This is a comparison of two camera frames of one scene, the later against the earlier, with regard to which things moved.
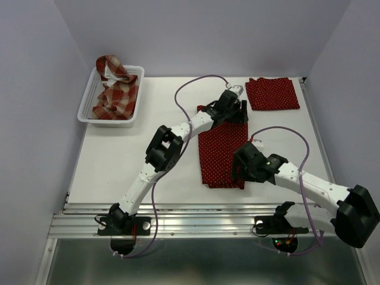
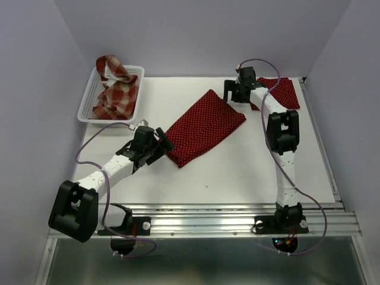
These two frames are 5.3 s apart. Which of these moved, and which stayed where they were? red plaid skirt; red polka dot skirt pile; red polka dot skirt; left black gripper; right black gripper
Moved: red polka dot skirt pile; right black gripper; left black gripper
Stayed: red polka dot skirt; red plaid skirt
